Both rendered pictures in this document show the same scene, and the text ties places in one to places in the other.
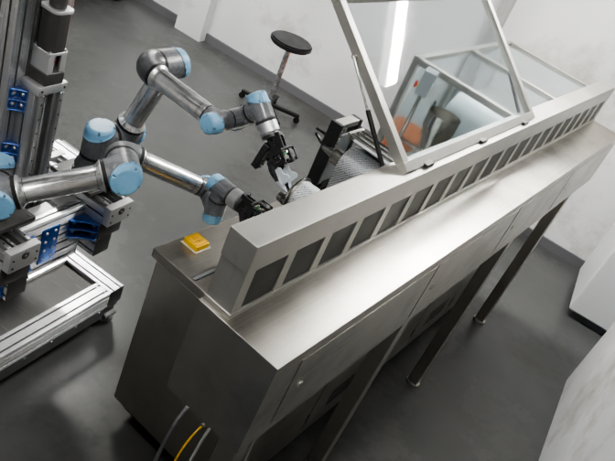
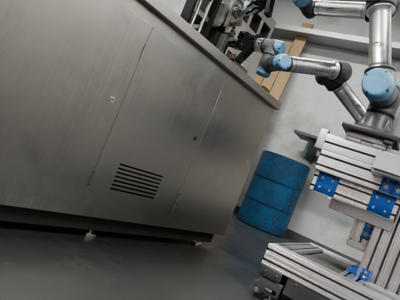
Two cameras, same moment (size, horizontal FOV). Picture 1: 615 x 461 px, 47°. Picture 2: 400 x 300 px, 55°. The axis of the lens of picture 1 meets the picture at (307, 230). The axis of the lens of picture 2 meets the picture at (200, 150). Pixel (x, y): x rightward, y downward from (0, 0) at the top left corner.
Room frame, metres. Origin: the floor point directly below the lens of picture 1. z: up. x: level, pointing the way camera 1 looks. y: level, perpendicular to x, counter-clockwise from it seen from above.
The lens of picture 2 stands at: (4.16, 0.65, 0.44)
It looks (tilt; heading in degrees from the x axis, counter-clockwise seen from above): 1 degrees up; 193
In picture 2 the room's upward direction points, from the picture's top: 22 degrees clockwise
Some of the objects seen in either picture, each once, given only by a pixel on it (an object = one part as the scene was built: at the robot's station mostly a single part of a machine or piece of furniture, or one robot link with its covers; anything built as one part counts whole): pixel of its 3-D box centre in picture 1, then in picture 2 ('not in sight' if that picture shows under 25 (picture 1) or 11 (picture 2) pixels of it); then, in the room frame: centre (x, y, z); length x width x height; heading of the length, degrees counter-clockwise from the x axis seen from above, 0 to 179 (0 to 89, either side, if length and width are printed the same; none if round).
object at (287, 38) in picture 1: (279, 77); not in sight; (5.44, 0.73, 0.34); 0.56 x 0.54 x 0.67; 88
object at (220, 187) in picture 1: (221, 188); (273, 47); (2.24, 0.36, 1.11); 0.11 x 0.08 x 0.09; 65
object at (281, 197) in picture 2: not in sight; (273, 192); (-0.14, 0.59, 0.41); 0.56 x 0.54 x 0.81; 73
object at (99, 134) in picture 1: (99, 137); (386, 99); (2.41, 0.92, 0.98); 0.13 x 0.12 x 0.14; 155
